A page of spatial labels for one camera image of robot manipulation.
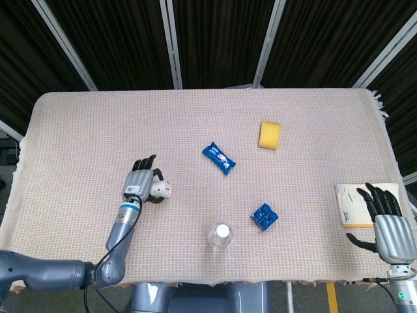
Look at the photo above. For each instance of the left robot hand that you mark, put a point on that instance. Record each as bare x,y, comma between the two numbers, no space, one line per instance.
138,182

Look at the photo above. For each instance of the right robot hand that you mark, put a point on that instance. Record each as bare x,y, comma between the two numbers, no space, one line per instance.
391,236

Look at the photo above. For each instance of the white paper cup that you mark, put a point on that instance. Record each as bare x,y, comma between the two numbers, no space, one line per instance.
160,188

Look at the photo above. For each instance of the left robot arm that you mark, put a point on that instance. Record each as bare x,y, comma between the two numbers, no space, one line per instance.
65,261

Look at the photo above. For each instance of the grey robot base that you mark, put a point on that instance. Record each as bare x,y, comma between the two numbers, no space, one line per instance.
198,298

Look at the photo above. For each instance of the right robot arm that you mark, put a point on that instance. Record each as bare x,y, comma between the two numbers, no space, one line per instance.
405,290

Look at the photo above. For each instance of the cream notebook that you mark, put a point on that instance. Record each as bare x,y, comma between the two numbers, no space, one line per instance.
353,205

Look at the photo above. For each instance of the blue snack packet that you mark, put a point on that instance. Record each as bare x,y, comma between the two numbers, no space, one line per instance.
219,158

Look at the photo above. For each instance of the yellow floor tape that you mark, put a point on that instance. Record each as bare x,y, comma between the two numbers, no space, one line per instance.
332,298

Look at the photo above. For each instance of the clear plastic bottle white cap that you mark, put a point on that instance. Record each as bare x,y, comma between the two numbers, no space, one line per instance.
221,235

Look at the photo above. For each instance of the beige woven tablecloth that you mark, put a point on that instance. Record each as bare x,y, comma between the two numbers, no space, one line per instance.
228,114

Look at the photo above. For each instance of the blue toy block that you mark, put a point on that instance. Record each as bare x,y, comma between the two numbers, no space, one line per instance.
264,216

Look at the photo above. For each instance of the yellow sponge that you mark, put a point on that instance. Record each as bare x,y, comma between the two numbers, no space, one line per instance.
270,135

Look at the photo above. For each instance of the grey metal frame post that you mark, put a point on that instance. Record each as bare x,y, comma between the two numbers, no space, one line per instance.
386,45
171,44
268,44
65,45

